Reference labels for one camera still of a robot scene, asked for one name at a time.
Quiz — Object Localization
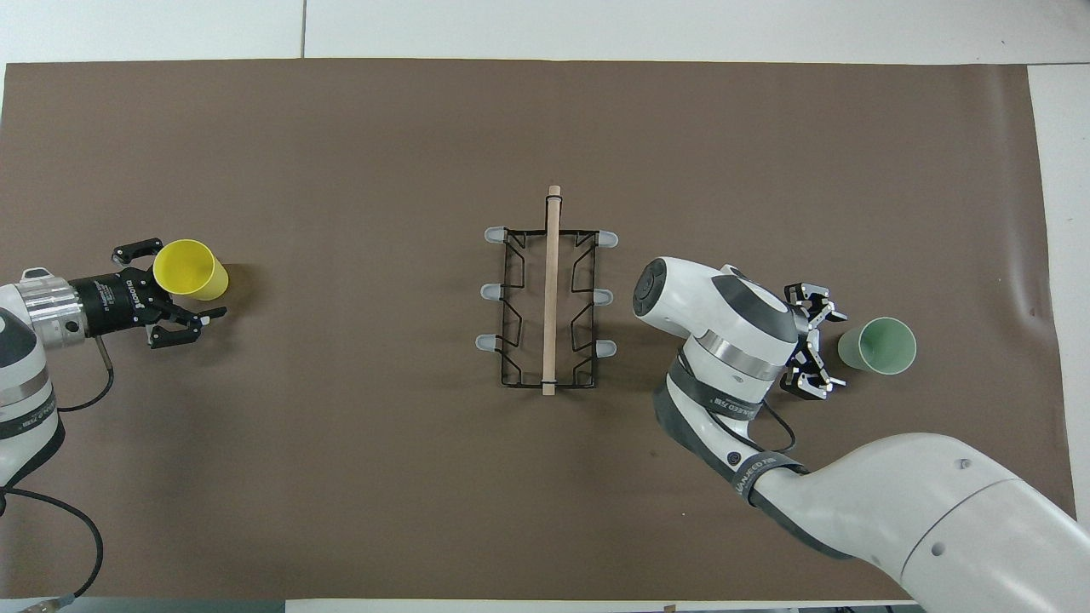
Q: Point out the pale green plastic cup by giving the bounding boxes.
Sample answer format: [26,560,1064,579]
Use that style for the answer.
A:
[837,317,918,375]

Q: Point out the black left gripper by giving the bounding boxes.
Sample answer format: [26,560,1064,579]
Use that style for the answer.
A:
[70,238,229,351]

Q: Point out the yellow plastic cup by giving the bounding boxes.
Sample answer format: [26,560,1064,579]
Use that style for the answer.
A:
[152,239,230,301]

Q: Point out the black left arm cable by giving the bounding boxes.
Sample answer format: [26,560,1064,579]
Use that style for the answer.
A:
[0,335,116,601]

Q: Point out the brown table mat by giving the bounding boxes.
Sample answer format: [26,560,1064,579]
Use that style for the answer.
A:
[0,58,1087,602]

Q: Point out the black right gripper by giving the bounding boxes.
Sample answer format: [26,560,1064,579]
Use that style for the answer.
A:
[781,282,849,402]

